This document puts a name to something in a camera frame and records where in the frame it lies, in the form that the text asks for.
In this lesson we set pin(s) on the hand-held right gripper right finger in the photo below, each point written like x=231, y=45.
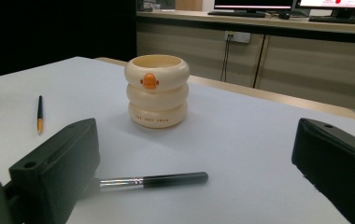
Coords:
x=337, y=168

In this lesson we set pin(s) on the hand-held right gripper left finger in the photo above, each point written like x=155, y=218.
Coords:
x=57, y=174

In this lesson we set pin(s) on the black and orange pencil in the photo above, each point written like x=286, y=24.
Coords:
x=39, y=112

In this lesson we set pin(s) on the cream ringed pen holder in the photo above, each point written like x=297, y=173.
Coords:
x=157, y=102

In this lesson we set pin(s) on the beige office counter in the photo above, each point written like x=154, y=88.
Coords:
x=322, y=62

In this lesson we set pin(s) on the white table sheet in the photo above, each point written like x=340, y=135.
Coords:
x=228, y=140

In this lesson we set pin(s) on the black keyboard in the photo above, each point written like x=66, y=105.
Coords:
x=238, y=14
x=343, y=20

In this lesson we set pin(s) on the black computer mouse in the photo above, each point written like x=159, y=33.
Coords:
x=284, y=16

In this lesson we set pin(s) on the black computer monitor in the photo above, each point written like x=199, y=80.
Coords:
x=253, y=3
x=334, y=3

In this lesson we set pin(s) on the white wall outlet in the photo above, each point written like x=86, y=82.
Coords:
x=238, y=37

